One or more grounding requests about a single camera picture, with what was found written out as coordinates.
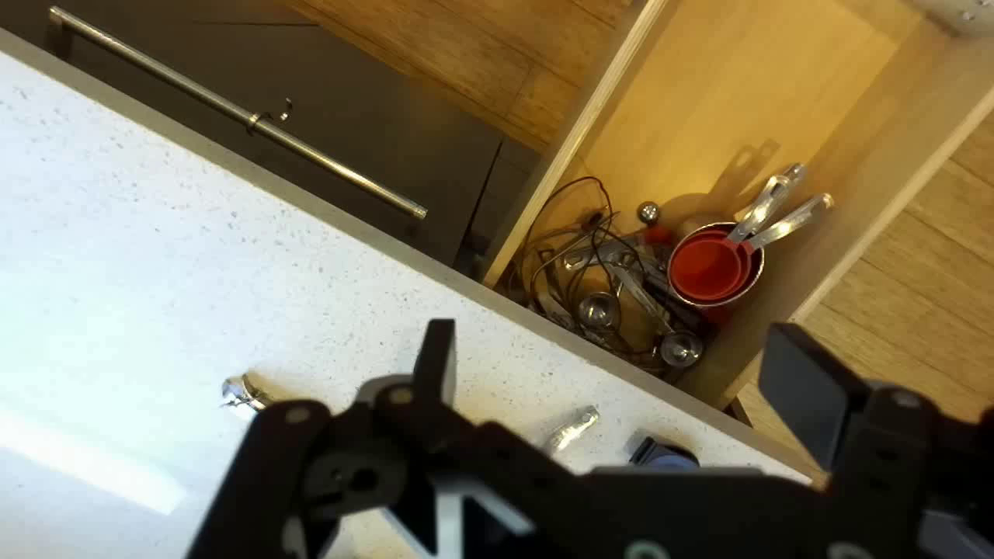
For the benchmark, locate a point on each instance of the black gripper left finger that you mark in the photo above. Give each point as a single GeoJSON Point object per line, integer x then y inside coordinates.
{"type": "Point", "coordinates": [437, 357]}

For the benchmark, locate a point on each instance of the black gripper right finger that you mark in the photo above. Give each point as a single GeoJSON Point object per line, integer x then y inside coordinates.
{"type": "Point", "coordinates": [819, 392]}

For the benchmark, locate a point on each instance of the red bowl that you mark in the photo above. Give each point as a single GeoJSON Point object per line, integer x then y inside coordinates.
{"type": "Point", "coordinates": [706, 274]}

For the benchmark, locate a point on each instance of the wooden drawer box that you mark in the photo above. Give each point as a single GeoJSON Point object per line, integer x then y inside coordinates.
{"type": "Point", "coordinates": [723, 95]}

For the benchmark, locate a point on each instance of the red measuring cup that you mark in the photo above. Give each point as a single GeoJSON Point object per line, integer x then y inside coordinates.
{"type": "Point", "coordinates": [753, 214]}

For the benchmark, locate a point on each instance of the small steel utensil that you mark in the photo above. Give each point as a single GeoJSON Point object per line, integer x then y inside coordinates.
{"type": "Point", "coordinates": [244, 392]}

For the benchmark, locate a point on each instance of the small steel knob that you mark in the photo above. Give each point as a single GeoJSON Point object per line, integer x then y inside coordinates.
{"type": "Point", "coordinates": [648, 213]}

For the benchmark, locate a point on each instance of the dark kitchen cabinet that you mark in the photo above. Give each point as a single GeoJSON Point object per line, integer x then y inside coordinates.
{"type": "Point", "coordinates": [361, 112]}

